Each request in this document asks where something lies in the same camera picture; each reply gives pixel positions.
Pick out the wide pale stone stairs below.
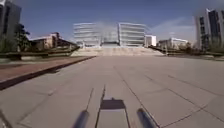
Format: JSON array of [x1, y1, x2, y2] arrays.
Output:
[[70, 46, 165, 57]]

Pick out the grey paved plaza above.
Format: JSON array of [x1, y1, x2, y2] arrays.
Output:
[[0, 55, 224, 128]]

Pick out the white glass building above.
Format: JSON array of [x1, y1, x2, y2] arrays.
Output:
[[72, 21, 148, 48]]

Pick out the small white building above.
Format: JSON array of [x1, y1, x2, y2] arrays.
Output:
[[144, 34, 157, 48]]

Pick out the robot's own part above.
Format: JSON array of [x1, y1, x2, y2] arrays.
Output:
[[71, 110, 91, 128], [136, 107, 158, 128]]

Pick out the low pale building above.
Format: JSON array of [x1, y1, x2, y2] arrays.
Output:
[[157, 37, 190, 51]]

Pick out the brown low building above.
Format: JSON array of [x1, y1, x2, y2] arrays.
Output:
[[29, 32, 78, 52]]

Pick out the reddish raised platform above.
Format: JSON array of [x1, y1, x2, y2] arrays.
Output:
[[0, 55, 97, 91]]

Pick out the dark green tree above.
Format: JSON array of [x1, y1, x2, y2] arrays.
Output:
[[14, 23, 32, 53]]

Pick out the tall dark-striped building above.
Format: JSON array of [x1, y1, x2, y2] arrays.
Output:
[[194, 8, 224, 52]]

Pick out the tall grey building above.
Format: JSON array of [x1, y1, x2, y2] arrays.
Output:
[[0, 0, 23, 53]]

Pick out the low dark hedge wall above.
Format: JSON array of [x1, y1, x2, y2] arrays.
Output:
[[148, 45, 224, 61], [0, 45, 81, 62]]

